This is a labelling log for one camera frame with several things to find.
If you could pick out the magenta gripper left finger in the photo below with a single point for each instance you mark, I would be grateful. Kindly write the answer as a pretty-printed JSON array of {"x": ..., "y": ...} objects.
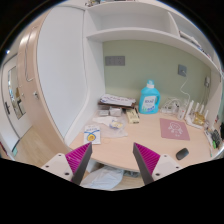
[{"x": 78, "y": 160}]

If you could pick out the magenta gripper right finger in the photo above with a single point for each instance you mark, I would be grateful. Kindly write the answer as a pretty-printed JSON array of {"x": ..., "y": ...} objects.
[{"x": 146, "y": 160}]

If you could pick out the black computer mouse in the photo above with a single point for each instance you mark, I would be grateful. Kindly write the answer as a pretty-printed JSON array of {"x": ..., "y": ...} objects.
[{"x": 182, "y": 154}]

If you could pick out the pink mouse pad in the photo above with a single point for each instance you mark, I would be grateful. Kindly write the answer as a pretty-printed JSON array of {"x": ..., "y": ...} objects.
[{"x": 171, "y": 129}]

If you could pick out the white card with yellow logo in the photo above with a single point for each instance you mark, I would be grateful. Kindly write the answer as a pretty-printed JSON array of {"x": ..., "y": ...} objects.
[{"x": 92, "y": 134}]

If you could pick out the white plastic bag under desk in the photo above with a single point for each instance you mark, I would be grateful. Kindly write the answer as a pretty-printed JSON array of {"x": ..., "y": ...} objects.
[{"x": 104, "y": 178}]

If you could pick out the yellow small box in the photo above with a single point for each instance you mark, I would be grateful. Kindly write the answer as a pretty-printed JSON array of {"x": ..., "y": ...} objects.
[{"x": 132, "y": 116}]

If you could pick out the clear plastic bag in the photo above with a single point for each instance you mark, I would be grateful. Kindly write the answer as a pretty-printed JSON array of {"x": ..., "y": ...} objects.
[{"x": 111, "y": 127}]

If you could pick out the small grey box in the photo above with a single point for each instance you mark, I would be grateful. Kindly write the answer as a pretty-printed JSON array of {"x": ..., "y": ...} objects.
[{"x": 115, "y": 112}]

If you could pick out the blue detergent bottle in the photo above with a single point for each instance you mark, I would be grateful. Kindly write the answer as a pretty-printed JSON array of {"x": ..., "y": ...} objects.
[{"x": 149, "y": 99}]

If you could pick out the stack of papers and books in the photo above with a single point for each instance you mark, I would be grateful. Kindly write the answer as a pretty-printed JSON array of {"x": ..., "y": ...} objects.
[{"x": 113, "y": 100}]

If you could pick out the wooden door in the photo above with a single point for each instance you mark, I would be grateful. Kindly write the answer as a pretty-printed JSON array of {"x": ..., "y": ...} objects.
[{"x": 13, "y": 105}]

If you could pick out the grey wall outlet with plug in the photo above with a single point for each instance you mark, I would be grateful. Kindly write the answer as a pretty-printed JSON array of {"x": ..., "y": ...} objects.
[{"x": 182, "y": 70}]

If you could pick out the grey wall socket panel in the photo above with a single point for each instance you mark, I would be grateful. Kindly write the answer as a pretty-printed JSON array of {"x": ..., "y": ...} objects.
[{"x": 114, "y": 60}]

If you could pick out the white wall shelf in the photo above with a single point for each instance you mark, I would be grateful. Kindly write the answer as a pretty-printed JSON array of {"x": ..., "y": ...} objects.
[{"x": 149, "y": 21}]

